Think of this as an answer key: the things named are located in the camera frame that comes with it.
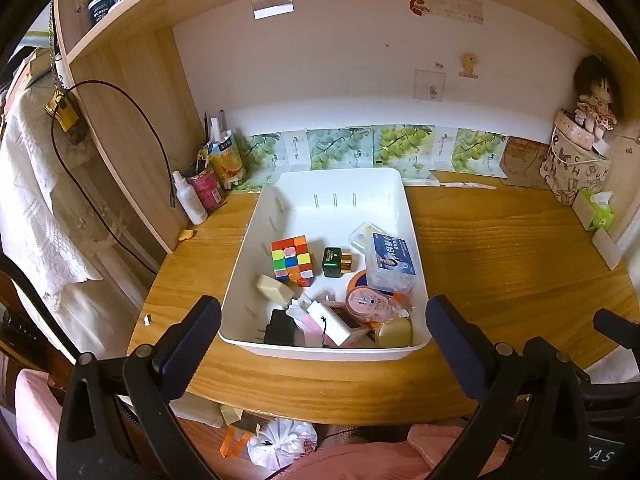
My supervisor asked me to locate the green tissue pack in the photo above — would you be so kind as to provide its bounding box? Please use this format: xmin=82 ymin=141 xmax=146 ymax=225
xmin=572 ymin=187 xmax=616 ymax=232

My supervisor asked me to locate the white digital camera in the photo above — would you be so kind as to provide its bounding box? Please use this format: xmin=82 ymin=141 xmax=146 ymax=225
xmin=306 ymin=300 xmax=368 ymax=348

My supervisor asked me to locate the white spray bottle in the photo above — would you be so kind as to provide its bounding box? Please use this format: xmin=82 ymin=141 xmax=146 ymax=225
xmin=172 ymin=170 xmax=208 ymax=226

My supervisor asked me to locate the clear lidded plastic box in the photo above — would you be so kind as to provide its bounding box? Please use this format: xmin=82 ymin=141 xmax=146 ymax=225
xmin=348 ymin=221 xmax=418 ymax=295

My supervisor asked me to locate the gold round compact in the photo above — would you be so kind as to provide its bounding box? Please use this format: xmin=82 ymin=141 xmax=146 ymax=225
xmin=372 ymin=317 xmax=415 ymax=350

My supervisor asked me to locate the white plastic bin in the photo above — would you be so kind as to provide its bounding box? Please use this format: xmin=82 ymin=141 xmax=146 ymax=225
xmin=217 ymin=167 xmax=432 ymax=362

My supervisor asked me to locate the orange juice carton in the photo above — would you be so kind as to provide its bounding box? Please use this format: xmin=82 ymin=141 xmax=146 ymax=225
xmin=209 ymin=132 xmax=246 ymax=191

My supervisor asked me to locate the white plastic bag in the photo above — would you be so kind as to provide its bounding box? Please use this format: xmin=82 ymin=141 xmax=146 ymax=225
xmin=247 ymin=420 xmax=318 ymax=471

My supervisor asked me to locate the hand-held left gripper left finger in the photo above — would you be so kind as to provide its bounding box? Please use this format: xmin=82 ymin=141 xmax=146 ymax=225
xmin=56 ymin=295 xmax=222 ymax=480

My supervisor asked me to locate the paper note red sticker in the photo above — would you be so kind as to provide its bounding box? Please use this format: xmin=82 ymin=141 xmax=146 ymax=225
xmin=407 ymin=0 xmax=486 ymax=23

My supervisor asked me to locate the grape print paper sheet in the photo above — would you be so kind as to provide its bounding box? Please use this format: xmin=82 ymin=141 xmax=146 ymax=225
xmin=451 ymin=128 xmax=507 ymax=177
xmin=240 ymin=131 xmax=308 ymax=193
xmin=372 ymin=124 xmax=453 ymax=181
xmin=305 ymin=127 xmax=373 ymax=171

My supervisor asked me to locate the colourful puzzle cube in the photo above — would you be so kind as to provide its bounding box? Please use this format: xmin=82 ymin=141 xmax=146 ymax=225
xmin=270 ymin=236 xmax=316 ymax=287

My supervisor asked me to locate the black charger plug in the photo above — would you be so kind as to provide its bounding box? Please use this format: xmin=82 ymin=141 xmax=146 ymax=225
xmin=257 ymin=308 xmax=297 ymax=347

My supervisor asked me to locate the green perfume bottle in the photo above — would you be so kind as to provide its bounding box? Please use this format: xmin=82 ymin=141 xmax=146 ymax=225
xmin=321 ymin=246 xmax=355 ymax=278

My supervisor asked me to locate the pink correction tape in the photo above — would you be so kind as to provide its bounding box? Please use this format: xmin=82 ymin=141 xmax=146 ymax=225
xmin=347 ymin=285 xmax=413 ymax=325

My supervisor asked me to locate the beige plastic block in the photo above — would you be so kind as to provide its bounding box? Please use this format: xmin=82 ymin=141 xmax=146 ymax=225
xmin=256 ymin=274 xmax=296 ymax=306

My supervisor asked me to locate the white lace cloth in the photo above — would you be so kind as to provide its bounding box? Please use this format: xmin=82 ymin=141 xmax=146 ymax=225
xmin=0 ymin=77 xmax=166 ymax=361

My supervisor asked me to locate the yellow hanging charm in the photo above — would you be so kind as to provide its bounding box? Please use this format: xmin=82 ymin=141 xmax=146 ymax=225
xmin=44 ymin=87 xmax=83 ymax=143

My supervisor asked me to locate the brown haired doll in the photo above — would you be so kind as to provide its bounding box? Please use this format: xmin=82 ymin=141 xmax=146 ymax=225
xmin=572 ymin=55 xmax=626 ymax=141

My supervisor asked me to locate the letter print fabric bag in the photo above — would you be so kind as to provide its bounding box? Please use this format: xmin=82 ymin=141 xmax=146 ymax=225
xmin=539 ymin=127 xmax=612 ymax=206

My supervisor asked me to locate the pink framed wall sticker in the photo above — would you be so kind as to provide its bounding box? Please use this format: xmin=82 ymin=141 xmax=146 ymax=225
xmin=414 ymin=69 xmax=447 ymax=102

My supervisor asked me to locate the wooden desk hutch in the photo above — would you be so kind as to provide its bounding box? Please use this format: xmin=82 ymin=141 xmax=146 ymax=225
xmin=50 ymin=0 xmax=640 ymax=256

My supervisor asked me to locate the red can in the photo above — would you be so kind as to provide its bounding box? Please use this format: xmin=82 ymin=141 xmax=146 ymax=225
xmin=186 ymin=167 xmax=224 ymax=209

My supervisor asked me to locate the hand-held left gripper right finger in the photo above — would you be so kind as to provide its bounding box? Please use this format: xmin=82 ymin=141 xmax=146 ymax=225
xmin=425 ymin=294 xmax=601 ymax=480

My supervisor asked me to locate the white rounded plastic gadget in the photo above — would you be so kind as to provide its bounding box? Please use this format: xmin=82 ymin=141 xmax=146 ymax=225
xmin=286 ymin=296 xmax=316 ymax=318

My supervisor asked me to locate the white floral cloth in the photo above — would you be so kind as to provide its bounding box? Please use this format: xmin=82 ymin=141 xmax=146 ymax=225
xmin=582 ymin=340 xmax=640 ymax=386

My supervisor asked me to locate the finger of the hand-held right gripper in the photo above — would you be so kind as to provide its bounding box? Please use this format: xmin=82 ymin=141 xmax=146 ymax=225
xmin=522 ymin=335 xmax=563 ymax=357
xmin=593 ymin=309 xmax=640 ymax=348

